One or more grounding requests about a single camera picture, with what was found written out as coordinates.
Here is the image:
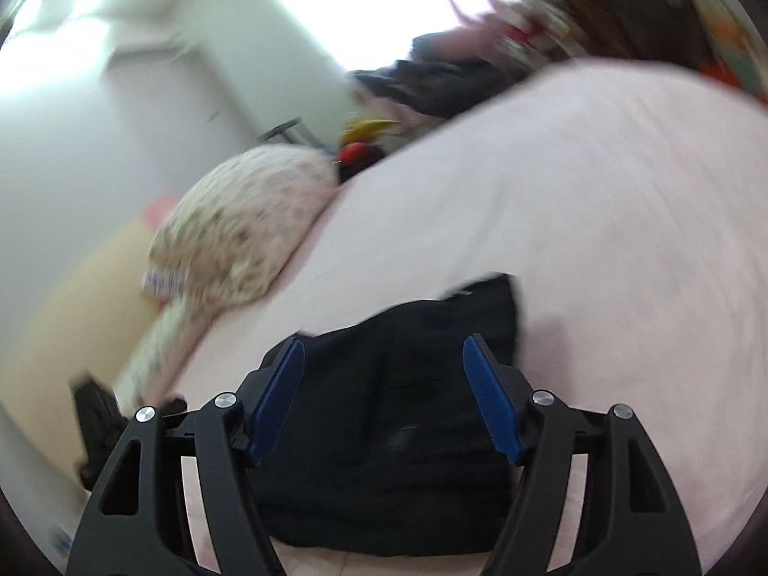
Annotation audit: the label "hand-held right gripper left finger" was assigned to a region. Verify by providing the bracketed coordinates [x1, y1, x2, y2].
[66, 336, 306, 576]

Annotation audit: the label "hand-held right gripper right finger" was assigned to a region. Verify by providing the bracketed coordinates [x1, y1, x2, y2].
[462, 334, 703, 576]

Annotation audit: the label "black pants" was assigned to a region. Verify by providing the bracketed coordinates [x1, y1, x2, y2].
[243, 273, 529, 556]

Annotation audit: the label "floral printed bolster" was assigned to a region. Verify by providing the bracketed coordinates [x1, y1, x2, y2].
[114, 297, 235, 409]

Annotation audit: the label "small purple printed cloth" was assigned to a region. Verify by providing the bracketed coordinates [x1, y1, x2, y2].
[141, 269, 187, 298]

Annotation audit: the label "floral printed pillow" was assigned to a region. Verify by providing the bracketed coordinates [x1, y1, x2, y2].
[144, 145, 340, 307]

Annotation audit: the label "beige wooden headboard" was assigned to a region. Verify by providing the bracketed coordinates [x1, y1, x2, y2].
[0, 213, 175, 493]

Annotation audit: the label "yellow and red toy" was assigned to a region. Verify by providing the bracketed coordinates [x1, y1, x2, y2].
[333, 119, 400, 184]

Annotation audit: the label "dark clothes pile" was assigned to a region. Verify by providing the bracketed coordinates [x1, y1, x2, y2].
[348, 33, 535, 124]

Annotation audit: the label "colourful cluttered shelf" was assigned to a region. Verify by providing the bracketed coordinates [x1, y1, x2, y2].
[498, 0, 768, 103]

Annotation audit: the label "black strap buckle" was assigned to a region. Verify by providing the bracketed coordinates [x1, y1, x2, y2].
[69, 372, 187, 487]

